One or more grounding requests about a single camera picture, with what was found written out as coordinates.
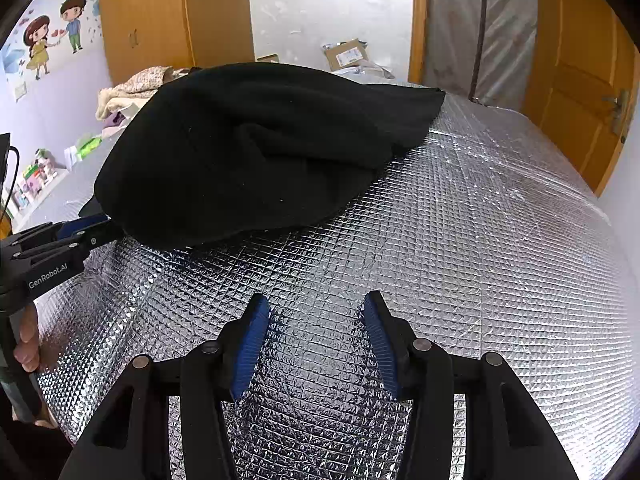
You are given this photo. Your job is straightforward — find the pile of plastic bags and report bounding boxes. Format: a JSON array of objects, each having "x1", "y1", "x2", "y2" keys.
[{"x1": 345, "y1": 57, "x2": 396, "y2": 81}]

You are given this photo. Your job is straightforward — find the green tissue pack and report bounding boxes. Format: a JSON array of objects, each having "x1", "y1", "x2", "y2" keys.
[{"x1": 67, "y1": 132, "x2": 108, "y2": 163}]

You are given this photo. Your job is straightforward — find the silver foil mat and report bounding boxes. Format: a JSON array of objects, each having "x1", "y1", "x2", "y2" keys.
[{"x1": 35, "y1": 77, "x2": 633, "y2": 480}]

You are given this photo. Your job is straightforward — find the brown cardboard box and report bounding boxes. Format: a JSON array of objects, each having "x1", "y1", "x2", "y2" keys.
[{"x1": 322, "y1": 37, "x2": 371, "y2": 73}]

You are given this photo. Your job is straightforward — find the black pants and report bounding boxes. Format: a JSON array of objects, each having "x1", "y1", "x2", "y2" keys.
[{"x1": 94, "y1": 62, "x2": 447, "y2": 251}]

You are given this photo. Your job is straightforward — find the cartoon couple wall sticker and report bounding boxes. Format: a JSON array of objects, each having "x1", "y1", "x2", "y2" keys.
[{"x1": 0, "y1": 0, "x2": 103, "y2": 81}]

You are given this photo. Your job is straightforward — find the wooden door frame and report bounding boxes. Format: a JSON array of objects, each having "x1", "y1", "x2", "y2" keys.
[{"x1": 407, "y1": 0, "x2": 432, "y2": 86}]

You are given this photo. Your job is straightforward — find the metal door handle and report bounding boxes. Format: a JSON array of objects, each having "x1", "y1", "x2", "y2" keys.
[{"x1": 602, "y1": 89, "x2": 632, "y2": 136}]

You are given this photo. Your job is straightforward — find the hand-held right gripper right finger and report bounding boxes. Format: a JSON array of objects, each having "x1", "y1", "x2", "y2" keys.
[{"x1": 363, "y1": 290, "x2": 583, "y2": 480}]

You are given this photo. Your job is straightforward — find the beige floral blanket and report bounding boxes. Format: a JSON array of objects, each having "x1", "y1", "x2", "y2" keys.
[{"x1": 96, "y1": 65, "x2": 193, "y2": 121}]

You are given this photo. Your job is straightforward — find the person's left hand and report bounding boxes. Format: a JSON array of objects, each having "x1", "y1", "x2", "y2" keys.
[{"x1": 13, "y1": 305, "x2": 42, "y2": 373}]

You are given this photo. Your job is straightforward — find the clear plastic door curtain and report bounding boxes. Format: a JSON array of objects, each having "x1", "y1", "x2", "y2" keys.
[{"x1": 425, "y1": 0, "x2": 538, "y2": 108}]

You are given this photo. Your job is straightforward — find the wooden door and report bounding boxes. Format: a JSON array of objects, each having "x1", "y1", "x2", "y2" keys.
[{"x1": 520, "y1": 0, "x2": 638, "y2": 198}]

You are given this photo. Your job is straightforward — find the wooden wardrobe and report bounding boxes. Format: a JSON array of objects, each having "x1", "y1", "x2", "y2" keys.
[{"x1": 98, "y1": 0, "x2": 256, "y2": 86}]

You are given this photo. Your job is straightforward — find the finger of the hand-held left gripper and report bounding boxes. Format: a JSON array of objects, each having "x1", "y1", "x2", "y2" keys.
[
  {"x1": 10, "y1": 213, "x2": 111, "y2": 253},
  {"x1": 20, "y1": 225, "x2": 125, "y2": 263}
]

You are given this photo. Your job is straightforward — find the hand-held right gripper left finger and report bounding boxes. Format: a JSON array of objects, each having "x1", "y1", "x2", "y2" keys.
[{"x1": 60, "y1": 294, "x2": 272, "y2": 480}]

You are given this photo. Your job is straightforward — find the group of toiletry bottles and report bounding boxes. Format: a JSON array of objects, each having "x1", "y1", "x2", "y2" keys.
[{"x1": 10, "y1": 147, "x2": 68, "y2": 211}]

